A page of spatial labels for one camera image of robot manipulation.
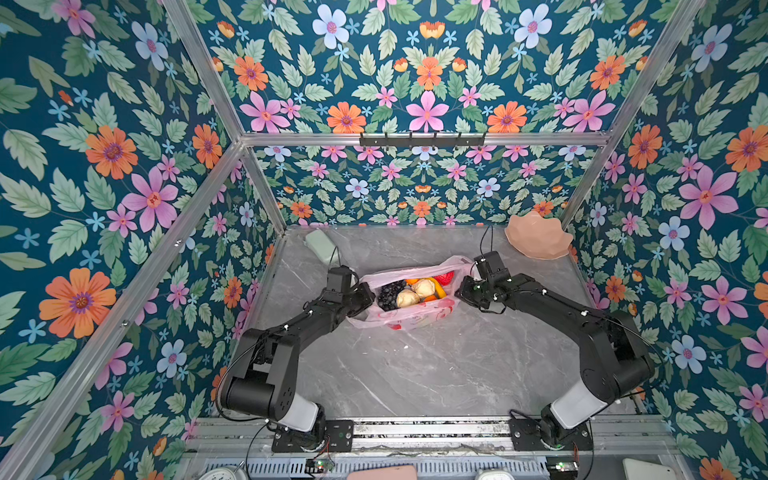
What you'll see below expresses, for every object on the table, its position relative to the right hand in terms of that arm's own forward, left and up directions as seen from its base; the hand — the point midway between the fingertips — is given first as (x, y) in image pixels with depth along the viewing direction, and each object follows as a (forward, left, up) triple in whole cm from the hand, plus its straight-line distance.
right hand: (456, 290), depth 91 cm
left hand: (+1, +23, +2) cm, 23 cm away
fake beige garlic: (0, +15, -3) cm, 15 cm away
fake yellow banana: (+3, +4, -6) cm, 7 cm away
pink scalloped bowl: (+30, -37, -7) cm, 48 cm away
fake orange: (+7, +13, -5) cm, 16 cm away
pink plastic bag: (-9, +15, 0) cm, 17 cm away
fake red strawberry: (+8, +2, -4) cm, 9 cm away
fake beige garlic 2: (+4, +9, -4) cm, 11 cm away
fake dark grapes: (+1, +22, -6) cm, 22 cm away
